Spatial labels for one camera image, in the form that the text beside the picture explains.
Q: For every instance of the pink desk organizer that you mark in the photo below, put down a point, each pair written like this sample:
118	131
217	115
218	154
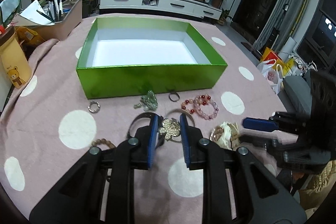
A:
71	19

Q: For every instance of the pearl flower brooch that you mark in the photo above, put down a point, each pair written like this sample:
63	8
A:
170	129

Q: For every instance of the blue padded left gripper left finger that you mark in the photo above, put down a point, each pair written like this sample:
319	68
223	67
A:
152	140

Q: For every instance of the white paper sheet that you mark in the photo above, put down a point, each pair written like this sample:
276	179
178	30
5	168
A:
34	15

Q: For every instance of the white TV cabinet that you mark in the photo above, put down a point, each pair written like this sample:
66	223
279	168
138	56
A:
192	8

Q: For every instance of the cream shell ornament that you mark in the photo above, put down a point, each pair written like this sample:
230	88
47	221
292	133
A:
226	135

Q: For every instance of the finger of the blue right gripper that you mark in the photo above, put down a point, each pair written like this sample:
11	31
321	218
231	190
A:
260	124

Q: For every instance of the black wristwatch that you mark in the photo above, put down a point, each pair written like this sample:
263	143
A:
147	115

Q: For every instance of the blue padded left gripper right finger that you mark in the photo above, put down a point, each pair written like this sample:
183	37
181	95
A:
184	126

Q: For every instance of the green cardboard box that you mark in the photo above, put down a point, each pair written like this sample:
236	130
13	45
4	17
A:
129	56

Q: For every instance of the green jade pendant keychain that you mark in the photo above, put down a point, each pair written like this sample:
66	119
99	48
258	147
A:
148	102

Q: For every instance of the yellow bear cup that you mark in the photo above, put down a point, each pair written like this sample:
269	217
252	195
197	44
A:
13	59

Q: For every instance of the yellow shopping bag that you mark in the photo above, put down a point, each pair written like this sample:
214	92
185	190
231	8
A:
273	58

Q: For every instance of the pink polka dot tablecloth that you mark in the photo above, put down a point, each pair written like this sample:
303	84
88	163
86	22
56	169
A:
46	127

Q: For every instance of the grey curtain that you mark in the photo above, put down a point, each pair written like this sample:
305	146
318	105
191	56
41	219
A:
288	18

